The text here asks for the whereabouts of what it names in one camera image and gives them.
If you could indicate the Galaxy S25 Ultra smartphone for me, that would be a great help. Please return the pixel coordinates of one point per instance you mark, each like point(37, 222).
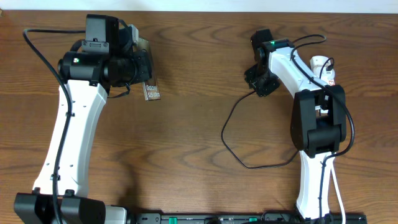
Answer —
point(151, 86)

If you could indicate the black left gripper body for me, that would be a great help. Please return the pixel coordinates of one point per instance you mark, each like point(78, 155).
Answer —
point(143, 67)

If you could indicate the white power strip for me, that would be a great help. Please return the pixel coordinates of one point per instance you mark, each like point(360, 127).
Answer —
point(323, 71)

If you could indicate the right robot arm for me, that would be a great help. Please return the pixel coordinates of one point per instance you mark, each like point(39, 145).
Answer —
point(320, 118)

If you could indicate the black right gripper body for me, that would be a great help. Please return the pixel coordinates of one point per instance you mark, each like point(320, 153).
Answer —
point(261, 80)

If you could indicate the white USB charger plug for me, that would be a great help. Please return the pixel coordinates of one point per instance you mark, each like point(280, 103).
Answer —
point(321, 67)

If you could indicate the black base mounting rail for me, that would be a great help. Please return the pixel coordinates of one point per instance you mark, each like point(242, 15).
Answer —
point(267, 217)

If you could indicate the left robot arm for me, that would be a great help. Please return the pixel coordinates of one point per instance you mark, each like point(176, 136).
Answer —
point(110, 55)

